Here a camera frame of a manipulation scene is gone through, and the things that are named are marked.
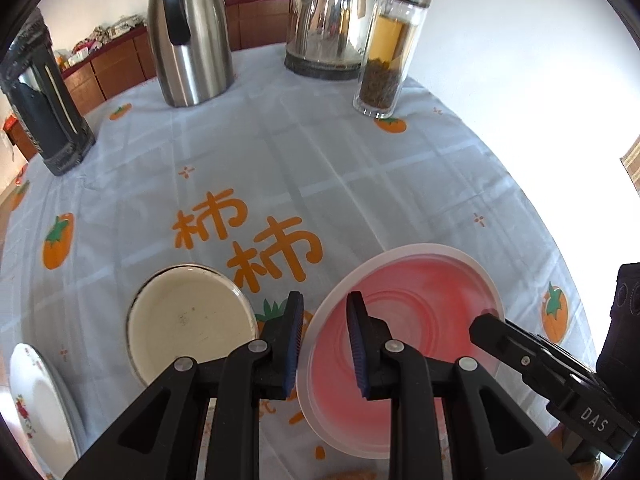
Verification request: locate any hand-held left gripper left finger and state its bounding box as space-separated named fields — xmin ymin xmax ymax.
xmin=62 ymin=291 xmax=305 ymax=480

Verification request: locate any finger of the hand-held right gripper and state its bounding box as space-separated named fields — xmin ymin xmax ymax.
xmin=469 ymin=312 xmax=566 ymax=396

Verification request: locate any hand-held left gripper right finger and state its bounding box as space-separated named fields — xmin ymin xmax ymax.
xmin=346 ymin=291 xmax=546 ymax=480

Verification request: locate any red plastic bowl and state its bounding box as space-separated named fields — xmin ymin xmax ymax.
xmin=296 ymin=243 xmax=506 ymax=461

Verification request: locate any white enamel bowl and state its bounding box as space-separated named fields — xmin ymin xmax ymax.
xmin=125 ymin=263 xmax=260 ymax=388

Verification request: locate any white plate with red flowers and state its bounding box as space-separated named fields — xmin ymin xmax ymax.
xmin=9 ymin=342 xmax=81 ymax=476

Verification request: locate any light blue persimmon tablecloth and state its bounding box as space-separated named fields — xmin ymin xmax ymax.
xmin=0 ymin=42 xmax=601 ymax=480

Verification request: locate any tan striped object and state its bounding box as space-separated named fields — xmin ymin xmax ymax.
xmin=620 ymin=140 xmax=640 ymax=196

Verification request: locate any glass tea bottle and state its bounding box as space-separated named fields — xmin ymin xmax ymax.
xmin=353 ymin=0 xmax=435 ymax=118

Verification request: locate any steel electric kettle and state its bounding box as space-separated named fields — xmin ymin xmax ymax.
xmin=284 ymin=0 xmax=381 ymax=81

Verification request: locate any brown wooden cabinet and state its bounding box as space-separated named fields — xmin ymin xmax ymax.
xmin=5 ymin=0 xmax=301 ymax=161

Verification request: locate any black thermos flask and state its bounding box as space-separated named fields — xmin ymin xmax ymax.
xmin=0 ymin=15 xmax=97 ymax=177

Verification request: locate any pile of cloths and bags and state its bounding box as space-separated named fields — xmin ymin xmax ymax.
xmin=72 ymin=14 xmax=147 ymax=56

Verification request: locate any steel carafe with black handle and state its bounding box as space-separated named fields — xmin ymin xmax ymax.
xmin=147 ymin=0 xmax=236 ymax=108

